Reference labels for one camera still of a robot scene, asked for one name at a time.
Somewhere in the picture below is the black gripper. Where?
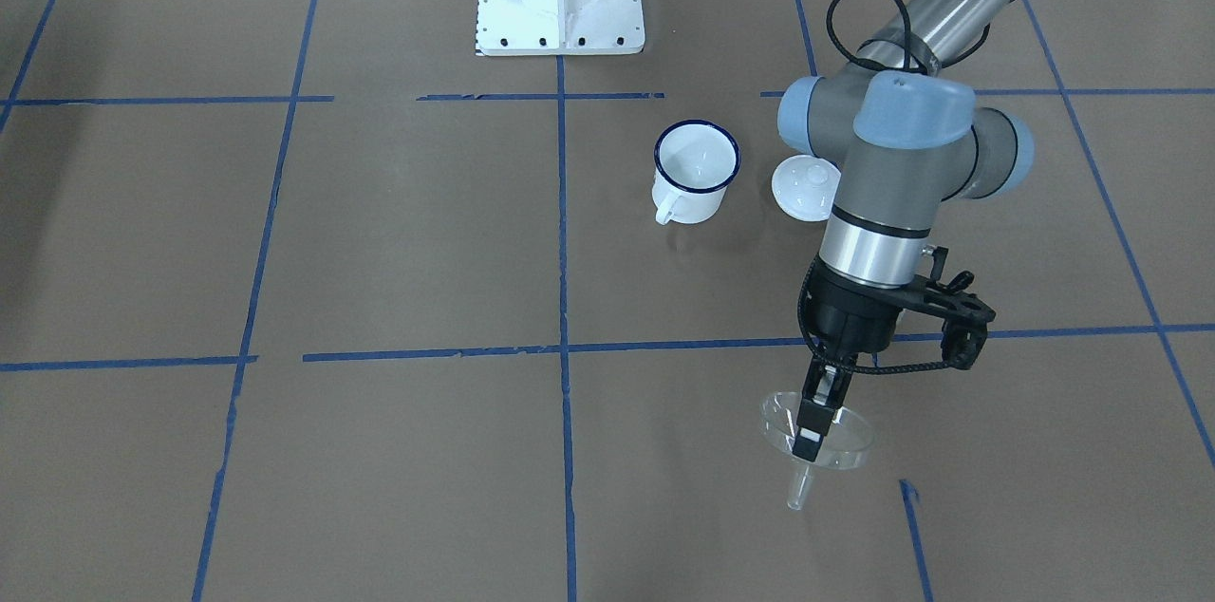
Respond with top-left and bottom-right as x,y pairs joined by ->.
793,260 -> 903,462

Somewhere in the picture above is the clear glass funnel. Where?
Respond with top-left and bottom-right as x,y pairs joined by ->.
762,392 -> 875,511

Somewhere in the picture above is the white enamel lid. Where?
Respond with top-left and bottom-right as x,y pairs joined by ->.
772,154 -> 842,223

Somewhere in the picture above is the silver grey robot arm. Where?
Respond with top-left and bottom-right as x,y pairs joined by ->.
778,0 -> 1036,462

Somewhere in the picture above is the white enamel mug blue rim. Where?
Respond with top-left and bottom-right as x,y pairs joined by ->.
651,119 -> 741,225

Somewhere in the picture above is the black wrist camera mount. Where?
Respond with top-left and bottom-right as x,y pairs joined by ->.
894,244 -> 998,371

